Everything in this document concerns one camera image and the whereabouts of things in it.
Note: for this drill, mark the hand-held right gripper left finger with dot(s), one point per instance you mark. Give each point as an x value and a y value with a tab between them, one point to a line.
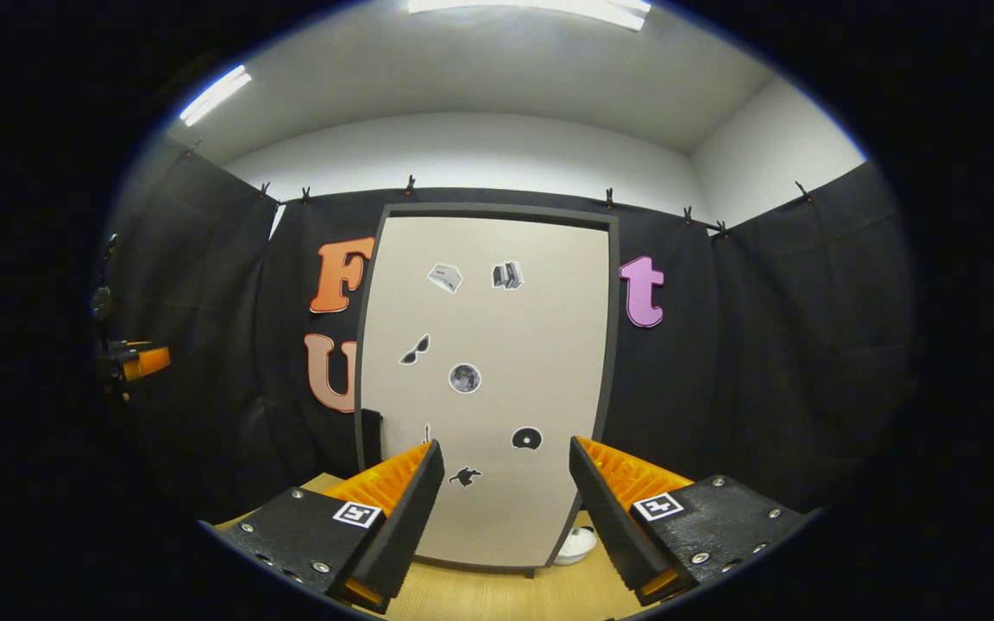
402	530

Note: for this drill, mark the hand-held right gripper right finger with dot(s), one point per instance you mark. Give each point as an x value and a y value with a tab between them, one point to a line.
609	530

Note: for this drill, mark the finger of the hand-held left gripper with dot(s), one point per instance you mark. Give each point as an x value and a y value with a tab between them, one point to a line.
147	360

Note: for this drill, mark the beige cabinet door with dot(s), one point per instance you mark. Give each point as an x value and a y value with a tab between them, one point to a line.
540	345

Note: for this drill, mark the dark grey cabinet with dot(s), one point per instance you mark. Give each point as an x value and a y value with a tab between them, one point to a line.
497	210

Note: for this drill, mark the white round device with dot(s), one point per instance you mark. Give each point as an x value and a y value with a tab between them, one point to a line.
576	545

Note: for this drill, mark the small ceiling light panel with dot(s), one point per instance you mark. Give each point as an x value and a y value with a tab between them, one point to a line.
215	93

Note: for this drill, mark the black backdrop cloth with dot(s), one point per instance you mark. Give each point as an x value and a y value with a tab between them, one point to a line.
808	345

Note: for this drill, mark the row of black backdrop clips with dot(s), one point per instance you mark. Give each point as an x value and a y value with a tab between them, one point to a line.
410	185

